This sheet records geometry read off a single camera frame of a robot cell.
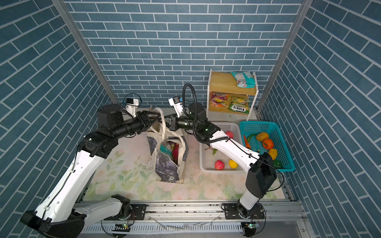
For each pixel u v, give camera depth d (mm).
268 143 943
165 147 856
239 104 990
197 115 534
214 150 937
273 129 990
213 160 912
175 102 618
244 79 868
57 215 366
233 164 861
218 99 1012
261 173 428
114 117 468
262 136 988
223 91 880
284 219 748
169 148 862
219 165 843
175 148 825
